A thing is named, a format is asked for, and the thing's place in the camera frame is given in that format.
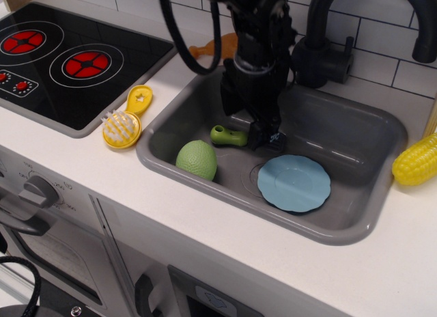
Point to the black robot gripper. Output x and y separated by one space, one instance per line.
258 94

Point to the green handled grey spatula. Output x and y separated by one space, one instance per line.
222 136

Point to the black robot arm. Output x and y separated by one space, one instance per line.
265 34

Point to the light blue scalloped plate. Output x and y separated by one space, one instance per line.
294 183

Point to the black sink faucet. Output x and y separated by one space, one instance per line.
315 62

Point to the grey toy sink basin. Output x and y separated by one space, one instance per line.
355 144

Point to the green textured toy lemon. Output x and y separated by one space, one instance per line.
198 158

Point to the orange toy chicken drumstick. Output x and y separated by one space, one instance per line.
204 53

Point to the yellow dish brush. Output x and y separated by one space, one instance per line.
122 129

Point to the yellow toy corn cob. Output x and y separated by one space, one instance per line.
417 164

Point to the black toy stove top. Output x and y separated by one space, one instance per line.
65 71

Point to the grey oven knob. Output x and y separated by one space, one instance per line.
38 192

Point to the grey oven door handle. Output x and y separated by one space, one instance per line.
36 224

